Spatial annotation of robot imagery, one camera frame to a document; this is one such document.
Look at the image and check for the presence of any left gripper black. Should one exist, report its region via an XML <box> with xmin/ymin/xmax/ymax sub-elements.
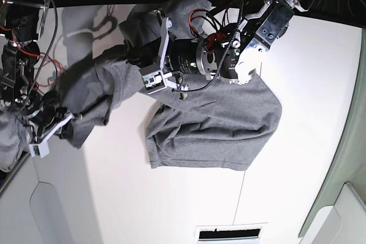
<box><xmin>122</xmin><ymin>9</ymin><xmax>246</xmax><ymax>84</ymax></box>

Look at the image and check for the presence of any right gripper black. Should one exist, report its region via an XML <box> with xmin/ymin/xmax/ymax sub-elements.
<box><xmin>22</xmin><ymin>91</ymin><xmax>82</xmax><ymax>143</ymax></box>

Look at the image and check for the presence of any grey t-shirt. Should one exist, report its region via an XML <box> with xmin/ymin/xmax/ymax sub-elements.
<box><xmin>56</xmin><ymin>0</ymin><xmax>282</xmax><ymax>171</ymax></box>

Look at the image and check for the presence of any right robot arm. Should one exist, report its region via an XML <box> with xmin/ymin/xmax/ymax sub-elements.
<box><xmin>1</xmin><ymin>0</ymin><xmax>79</xmax><ymax>143</ymax></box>

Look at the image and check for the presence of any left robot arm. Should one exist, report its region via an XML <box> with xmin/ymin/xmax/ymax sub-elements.
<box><xmin>120</xmin><ymin>0</ymin><xmax>315</xmax><ymax>93</ymax></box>

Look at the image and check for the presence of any grey clothes pile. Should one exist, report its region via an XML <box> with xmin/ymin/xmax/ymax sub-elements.
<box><xmin>0</xmin><ymin>109</ymin><xmax>29</xmax><ymax>173</ymax></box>

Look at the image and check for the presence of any white bin left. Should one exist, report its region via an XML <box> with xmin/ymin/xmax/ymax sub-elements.
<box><xmin>1</xmin><ymin>155</ymin><xmax>75</xmax><ymax>243</ymax></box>

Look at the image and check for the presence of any white bin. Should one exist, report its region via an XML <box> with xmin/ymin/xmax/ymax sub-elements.
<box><xmin>1</xmin><ymin>155</ymin><xmax>75</xmax><ymax>243</ymax></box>
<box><xmin>300</xmin><ymin>182</ymin><xmax>365</xmax><ymax>244</ymax></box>

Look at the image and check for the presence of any white bin right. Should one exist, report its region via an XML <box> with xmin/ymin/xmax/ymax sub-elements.
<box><xmin>300</xmin><ymin>182</ymin><xmax>365</xmax><ymax>244</ymax></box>

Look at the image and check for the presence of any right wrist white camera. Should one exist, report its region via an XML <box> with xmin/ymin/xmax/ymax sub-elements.
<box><xmin>29</xmin><ymin>142</ymin><xmax>50</xmax><ymax>158</ymax></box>

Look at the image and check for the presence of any wrist white camera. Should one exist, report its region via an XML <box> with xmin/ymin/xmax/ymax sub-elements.
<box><xmin>139</xmin><ymin>64</ymin><xmax>167</xmax><ymax>95</ymax></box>
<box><xmin>29</xmin><ymin>142</ymin><xmax>50</xmax><ymax>158</ymax></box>

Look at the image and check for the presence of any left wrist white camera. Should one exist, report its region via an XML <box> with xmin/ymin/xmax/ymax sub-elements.
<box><xmin>139</xmin><ymin>64</ymin><xmax>167</xmax><ymax>95</ymax></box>

